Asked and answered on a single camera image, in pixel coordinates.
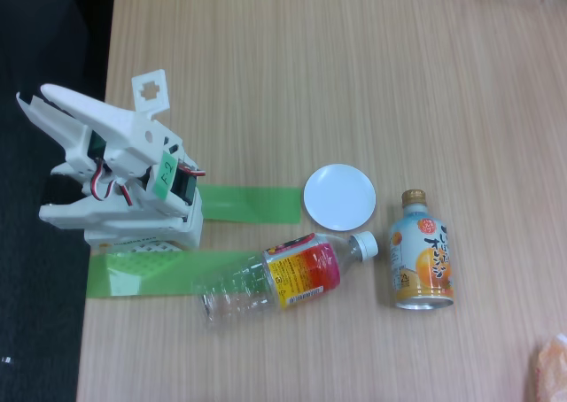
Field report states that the white empty camera mount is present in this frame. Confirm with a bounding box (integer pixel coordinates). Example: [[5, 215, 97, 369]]
[[130, 68, 172, 116]]

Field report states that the narrow green tape strip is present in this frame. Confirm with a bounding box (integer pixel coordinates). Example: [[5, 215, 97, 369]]
[[199, 183, 302, 225]]

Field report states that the orange plastic bag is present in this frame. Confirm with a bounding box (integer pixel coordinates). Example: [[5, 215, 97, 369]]
[[529, 333, 567, 402]]

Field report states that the clear plastic bottle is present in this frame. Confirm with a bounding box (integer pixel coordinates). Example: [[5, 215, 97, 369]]
[[197, 229, 380, 330]]

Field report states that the small white plate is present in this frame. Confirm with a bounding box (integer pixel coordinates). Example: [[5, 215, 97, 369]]
[[303, 163, 377, 233]]

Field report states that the orange juice bottle can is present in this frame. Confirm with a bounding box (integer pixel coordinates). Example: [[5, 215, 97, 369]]
[[388, 188, 455, 311]]

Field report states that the wide green tape strip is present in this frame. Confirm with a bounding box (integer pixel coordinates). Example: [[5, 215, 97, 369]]
[[87, 250, 267, 300]]

